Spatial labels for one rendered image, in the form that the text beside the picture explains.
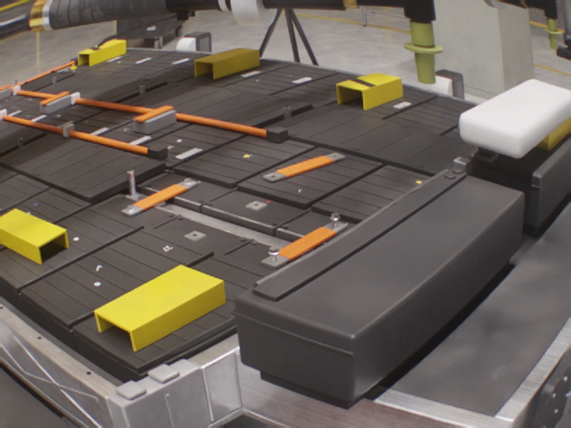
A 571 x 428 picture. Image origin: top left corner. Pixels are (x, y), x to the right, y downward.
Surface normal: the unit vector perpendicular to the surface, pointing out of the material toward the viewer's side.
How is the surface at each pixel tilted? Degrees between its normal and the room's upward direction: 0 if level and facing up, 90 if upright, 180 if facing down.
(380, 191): 0
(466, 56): 90
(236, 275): 0
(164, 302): 0
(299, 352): 90
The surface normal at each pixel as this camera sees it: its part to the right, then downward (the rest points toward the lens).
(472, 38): -0.65, 0.33
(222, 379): 0.76, 0.22
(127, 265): -0.05, -0.92
